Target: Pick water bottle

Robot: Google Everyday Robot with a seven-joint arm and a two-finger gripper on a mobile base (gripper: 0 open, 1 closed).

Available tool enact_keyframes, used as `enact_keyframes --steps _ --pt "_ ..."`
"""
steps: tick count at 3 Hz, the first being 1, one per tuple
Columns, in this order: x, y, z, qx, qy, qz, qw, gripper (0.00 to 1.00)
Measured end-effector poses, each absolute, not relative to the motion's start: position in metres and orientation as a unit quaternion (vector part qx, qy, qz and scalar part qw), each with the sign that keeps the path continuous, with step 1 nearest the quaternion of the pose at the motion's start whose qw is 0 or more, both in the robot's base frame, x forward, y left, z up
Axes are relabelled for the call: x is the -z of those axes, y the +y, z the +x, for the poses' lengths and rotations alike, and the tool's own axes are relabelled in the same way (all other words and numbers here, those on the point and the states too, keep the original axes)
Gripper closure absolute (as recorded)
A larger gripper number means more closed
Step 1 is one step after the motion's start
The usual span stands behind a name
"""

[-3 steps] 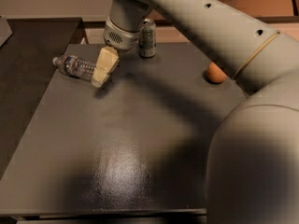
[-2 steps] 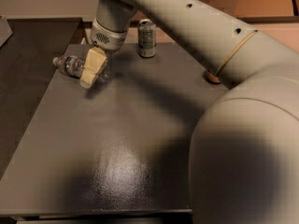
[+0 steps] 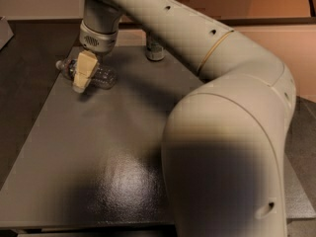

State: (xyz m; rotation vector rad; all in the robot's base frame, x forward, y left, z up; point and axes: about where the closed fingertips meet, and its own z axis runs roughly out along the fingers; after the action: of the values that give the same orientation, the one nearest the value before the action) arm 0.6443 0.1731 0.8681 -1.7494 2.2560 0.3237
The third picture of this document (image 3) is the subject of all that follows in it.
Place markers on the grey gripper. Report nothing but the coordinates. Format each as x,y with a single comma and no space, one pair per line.
98,40

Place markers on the clear plastic water bottle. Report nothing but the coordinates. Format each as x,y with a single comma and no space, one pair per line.
104,77

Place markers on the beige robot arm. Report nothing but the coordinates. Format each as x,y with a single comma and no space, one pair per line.
223,144

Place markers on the green soda can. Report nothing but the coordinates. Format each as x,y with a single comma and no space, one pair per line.
154,51

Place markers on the grey object at left edge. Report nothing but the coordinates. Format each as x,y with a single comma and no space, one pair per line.
5,32

